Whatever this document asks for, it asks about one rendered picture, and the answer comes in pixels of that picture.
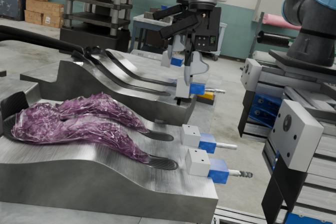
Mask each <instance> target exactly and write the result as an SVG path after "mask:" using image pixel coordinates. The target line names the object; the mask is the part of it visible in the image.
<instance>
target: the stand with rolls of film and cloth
mask: <svg viewBox="0 0 336 224"><path fill-rule="evenodd" d="M264 14H265V12H261V14H260V18H259V21H258V25H257V28H256V32H255V35H254V38H253V42H252V45H251V49H250V52H249V56H248V58H249V59H251V58H252V57H253V59H255V60H261V61H267V62H273V63H275V61H276V59H275V58H274V57H272V56H271V55H269V53H268V52H262V51H257V50H255V51H254V48H255V44H256V41H257V42H258V43H259V44H265V45H270V46H276V47H281V48H287V49H289V47H290V46H289V41H288V40H289V39H291V40H295V39H296V38H297V37H294V36H289V35H283V34H278V33H273V32H268V31H263V30H261V31H260V27H261V24H262V20H263V23H264V24H267V25H272V26H277V27H282V28H287V29H292V30H297V31H300V30H301V26H295V25H292V24H290V23H288V22H287V21H285V19H284V18H283V17H282V16H277V15H272V14H265V16H264ZM259 31H260V32H259ZM253 51H254V53H253ZM252 55H253V56H252Z"/></svg>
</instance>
